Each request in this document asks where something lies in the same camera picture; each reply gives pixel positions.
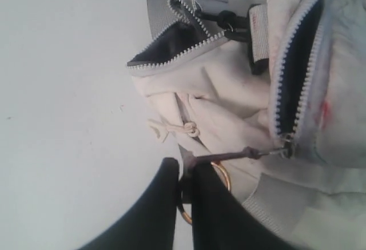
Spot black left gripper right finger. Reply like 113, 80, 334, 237
190, 162, 271, 250

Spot white backpack with grey straps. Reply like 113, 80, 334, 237
127, 0, 365, 249

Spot gold zipper pull ring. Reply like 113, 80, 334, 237
176, 160, 231, 225

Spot black plastic strap buckle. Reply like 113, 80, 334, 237
195, 5, 269, 76

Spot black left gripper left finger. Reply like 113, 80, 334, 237
81, 158, 179, 250

